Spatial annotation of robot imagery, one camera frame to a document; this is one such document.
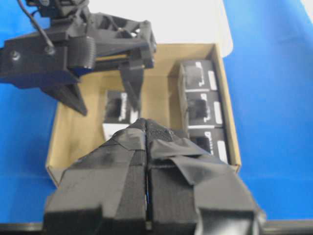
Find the black box top row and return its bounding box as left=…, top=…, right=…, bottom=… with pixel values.
left=168, top=60, right=218, bottom=93

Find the black box row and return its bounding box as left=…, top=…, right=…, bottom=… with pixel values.
left=180, top=91, right=224, bottom=129
left=168, top=60, right=218, bottom=93
left=189, top=128, right=229, bottom=164

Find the black small product box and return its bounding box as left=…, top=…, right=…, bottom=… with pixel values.
left=102, top=90, right=140, bottom=141

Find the black box middle row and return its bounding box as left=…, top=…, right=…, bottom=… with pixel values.
left=180, top=91, right=224, bottom=129

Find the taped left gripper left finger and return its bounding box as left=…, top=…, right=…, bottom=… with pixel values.
left=43, top=118, right=146, bottom=235

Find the black box bottom row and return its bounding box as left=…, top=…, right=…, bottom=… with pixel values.
left=189, top=128, right=229, bottom=164

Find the open cardboard box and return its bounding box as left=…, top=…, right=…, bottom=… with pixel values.
left=45, top=43, right=242, bottom=185

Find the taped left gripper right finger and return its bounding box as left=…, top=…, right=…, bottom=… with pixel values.
left=146, top=120, right=266, bottom=235

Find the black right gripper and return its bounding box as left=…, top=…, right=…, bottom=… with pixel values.
left=0, top=13, right=157, bottom=116

